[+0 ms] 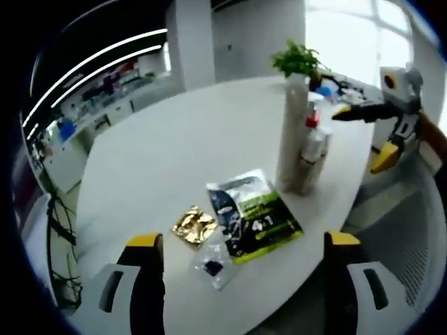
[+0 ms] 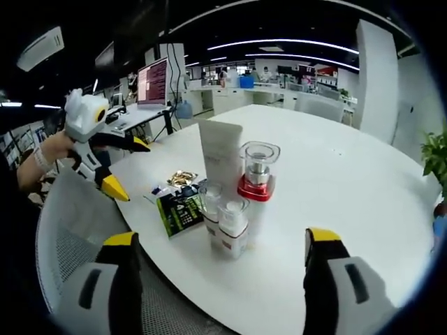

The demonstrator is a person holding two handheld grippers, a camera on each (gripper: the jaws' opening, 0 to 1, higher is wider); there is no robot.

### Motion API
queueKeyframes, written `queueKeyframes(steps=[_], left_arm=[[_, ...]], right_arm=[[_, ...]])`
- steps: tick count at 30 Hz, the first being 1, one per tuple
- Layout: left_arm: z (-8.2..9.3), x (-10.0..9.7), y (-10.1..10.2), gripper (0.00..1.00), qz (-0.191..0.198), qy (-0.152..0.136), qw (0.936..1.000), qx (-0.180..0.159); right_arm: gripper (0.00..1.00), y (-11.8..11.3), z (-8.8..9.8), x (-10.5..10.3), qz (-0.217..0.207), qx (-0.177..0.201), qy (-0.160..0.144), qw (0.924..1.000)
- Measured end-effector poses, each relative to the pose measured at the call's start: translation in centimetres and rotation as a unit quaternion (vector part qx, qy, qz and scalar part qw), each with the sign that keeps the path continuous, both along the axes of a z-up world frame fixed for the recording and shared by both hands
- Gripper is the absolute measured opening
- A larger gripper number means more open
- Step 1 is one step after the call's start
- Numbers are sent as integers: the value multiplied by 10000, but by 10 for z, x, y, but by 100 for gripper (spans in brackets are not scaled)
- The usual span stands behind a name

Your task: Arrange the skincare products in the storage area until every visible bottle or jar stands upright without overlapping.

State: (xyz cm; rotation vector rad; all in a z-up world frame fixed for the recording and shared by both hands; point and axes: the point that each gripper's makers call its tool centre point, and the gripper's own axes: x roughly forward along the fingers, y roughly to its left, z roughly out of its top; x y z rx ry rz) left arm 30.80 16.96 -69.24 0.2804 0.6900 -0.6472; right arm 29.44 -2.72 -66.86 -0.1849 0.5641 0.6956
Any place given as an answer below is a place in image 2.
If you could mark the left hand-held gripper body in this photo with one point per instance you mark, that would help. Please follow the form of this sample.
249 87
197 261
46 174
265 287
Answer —
84 118

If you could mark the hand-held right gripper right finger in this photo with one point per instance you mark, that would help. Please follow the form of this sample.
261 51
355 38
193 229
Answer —
324 279

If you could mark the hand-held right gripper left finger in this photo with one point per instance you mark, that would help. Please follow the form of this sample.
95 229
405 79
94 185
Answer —
118 279

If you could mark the clear skincare sample packet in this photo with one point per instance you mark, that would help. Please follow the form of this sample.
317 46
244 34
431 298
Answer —
157 195

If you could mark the gold skincare sachet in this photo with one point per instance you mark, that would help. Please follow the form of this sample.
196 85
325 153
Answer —
182 178

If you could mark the green black skincare sachet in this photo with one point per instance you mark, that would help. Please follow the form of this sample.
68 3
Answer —
178 216

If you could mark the dark blue silver skincare sachet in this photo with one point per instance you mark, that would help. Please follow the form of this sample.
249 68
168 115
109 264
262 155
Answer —
188 191

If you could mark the white skincare tube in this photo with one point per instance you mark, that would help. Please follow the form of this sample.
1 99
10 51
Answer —
218 150

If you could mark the small white skincare bottle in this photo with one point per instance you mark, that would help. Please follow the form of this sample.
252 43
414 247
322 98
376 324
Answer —
209 216
230 237

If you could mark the red-collared skincare pump bottle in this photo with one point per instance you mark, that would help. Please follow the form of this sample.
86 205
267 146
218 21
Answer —
256 190

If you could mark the blue storage box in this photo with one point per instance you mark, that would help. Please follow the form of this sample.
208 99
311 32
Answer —
246 82

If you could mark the person's left hand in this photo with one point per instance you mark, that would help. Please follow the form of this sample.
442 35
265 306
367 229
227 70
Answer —
61 148

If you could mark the office desk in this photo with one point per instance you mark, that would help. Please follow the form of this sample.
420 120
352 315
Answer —
139 118

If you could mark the white mesh office chair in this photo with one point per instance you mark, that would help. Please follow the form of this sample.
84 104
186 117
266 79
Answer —
70 251

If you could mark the white wristband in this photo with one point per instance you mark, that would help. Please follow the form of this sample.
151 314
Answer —
42 160

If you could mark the black hanging display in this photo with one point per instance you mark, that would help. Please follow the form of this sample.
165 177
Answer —
104 55

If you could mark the computer screen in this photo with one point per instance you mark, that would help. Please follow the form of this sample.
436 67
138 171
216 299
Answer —
152 82

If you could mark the blue water jug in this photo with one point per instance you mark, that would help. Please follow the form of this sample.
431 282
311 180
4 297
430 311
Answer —
184 110

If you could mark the ceiling air conditioner unit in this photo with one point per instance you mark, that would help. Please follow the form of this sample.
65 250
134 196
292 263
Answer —
42 49

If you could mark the white counter cabinets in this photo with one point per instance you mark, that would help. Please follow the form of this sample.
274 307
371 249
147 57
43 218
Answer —
227 97

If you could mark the small blue toy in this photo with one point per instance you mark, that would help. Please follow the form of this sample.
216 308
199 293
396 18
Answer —
440 228

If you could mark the dark red pot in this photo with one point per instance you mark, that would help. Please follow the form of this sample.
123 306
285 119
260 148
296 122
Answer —
441 207

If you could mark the potted green plant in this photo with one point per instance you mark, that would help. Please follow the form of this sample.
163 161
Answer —
434 153

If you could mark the ceiling light strip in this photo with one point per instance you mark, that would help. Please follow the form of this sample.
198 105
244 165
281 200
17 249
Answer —
307 60
283 42

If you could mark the background display shelves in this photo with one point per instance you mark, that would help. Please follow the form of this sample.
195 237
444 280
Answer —
317 76

